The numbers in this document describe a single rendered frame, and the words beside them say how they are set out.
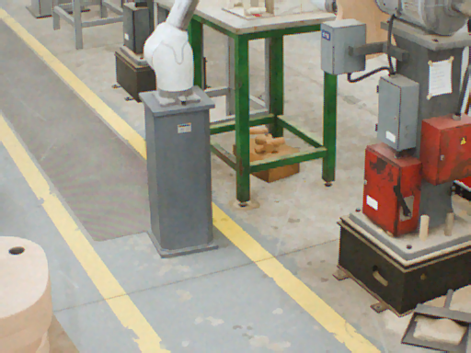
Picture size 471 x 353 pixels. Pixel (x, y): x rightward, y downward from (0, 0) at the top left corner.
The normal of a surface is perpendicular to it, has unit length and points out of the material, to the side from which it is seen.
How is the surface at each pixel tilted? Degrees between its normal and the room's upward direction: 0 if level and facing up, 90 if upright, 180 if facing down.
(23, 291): 0
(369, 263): 90
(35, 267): 0
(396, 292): 90
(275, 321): 0
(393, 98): 90
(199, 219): 90
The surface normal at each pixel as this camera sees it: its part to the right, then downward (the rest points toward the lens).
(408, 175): 0.45, 0.37
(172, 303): -0.01, -0.91
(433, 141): -0.89, 0.19
